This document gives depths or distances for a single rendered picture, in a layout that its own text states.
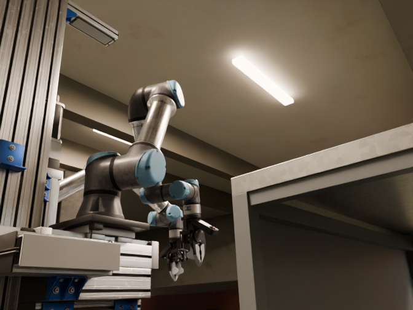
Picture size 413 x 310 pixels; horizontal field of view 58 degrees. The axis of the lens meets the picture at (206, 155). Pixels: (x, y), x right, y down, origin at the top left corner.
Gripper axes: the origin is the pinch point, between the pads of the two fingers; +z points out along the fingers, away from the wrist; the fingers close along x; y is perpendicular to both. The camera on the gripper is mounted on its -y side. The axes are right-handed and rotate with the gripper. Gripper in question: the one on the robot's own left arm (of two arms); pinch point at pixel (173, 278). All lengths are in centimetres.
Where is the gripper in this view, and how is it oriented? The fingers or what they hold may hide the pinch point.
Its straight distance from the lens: 202.2
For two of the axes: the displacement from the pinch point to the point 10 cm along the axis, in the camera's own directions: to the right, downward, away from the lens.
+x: 6.7, 2.5, 7.0
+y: 7.4, -2.8, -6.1
